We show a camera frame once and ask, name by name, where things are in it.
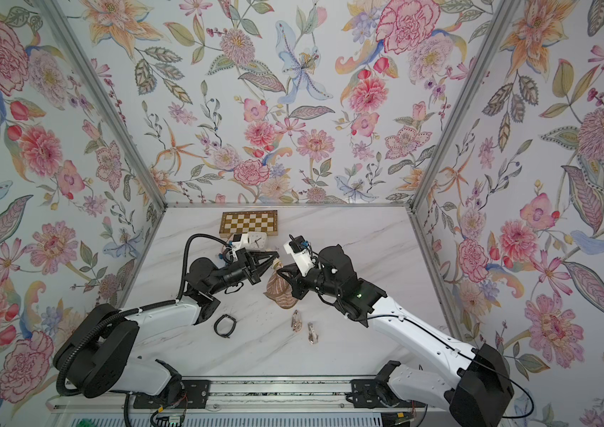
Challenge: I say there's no white square alarm clock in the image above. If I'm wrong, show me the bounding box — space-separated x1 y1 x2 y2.
243 232 268 251

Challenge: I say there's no wooden chessboard box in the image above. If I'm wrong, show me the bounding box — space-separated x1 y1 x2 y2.
219 210 279 238

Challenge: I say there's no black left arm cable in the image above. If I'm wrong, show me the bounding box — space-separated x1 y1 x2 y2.
54 233 231 397

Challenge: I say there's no brown striped cloth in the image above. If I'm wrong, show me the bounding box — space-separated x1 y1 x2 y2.
264 272 298 310

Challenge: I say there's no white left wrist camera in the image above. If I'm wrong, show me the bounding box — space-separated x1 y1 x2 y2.
228 233 252 253

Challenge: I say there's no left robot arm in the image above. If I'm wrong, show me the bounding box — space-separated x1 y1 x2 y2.
53 249 279 403

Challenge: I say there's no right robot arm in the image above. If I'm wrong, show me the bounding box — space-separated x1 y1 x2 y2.
277 237 514 426

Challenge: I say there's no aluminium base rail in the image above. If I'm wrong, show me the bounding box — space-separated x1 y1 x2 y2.
46 375 458 426

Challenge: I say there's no black band wristwatch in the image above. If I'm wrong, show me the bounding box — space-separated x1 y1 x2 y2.
213 314 238 339

